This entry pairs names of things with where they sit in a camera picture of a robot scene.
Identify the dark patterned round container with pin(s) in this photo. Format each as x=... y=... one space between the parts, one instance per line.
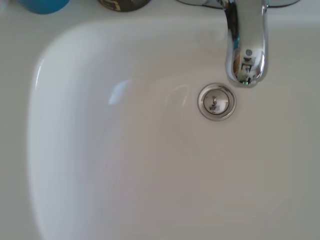
x=122 y=4

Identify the blue plastic cup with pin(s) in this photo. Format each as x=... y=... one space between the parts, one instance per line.
x=43 y=5

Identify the white ceramic sink basin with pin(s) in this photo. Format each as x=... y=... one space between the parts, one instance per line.
x=100 y=150

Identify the chrome sink faucet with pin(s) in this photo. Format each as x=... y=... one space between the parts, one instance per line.
x=246 y=37

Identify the chrome sink drain plug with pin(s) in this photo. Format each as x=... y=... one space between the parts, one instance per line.
x=216 y=102

